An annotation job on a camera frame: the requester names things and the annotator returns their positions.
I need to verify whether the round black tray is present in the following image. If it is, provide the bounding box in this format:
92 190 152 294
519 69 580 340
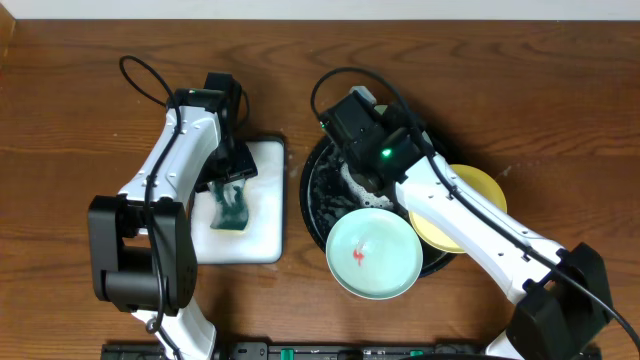
299 127 468 278

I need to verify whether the light green plate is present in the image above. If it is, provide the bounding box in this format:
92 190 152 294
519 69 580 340
374 103 434 147
325 208 423 300

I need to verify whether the yellow plate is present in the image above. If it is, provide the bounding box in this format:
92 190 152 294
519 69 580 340
409 164 507 254

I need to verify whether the green sponge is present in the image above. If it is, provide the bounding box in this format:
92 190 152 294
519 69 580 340
209 179 249 231

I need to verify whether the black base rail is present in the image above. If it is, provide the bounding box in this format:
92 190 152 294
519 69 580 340
100 342 603 360

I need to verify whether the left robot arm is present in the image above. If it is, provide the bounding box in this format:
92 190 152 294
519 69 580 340
88 73 258 359

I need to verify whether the black tray with foam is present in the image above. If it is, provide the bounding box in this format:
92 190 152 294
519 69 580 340
190 137 286 265

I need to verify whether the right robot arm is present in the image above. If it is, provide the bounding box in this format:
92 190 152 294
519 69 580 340
318 90 612 359

